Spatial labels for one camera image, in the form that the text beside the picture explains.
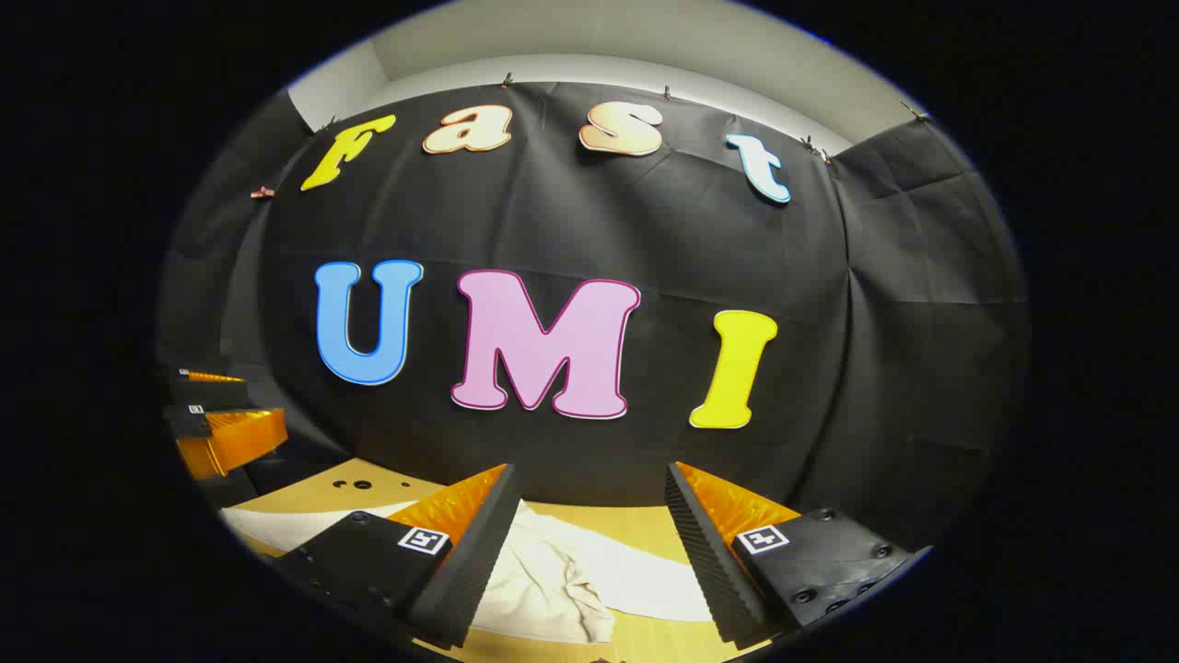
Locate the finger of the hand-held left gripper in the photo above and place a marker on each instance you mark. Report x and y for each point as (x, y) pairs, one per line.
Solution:
(216, 389)
(239, 440)

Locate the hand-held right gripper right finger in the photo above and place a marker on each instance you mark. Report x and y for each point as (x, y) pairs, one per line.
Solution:
(709, 571)

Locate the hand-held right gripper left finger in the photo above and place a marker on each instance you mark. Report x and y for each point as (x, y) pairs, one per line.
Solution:
(470, 571)

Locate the white sweatshirt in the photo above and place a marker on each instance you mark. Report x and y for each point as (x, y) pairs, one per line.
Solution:
(553, 571)

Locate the black backdrop cloth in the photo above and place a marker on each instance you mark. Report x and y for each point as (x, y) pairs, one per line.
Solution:
(553, 221)

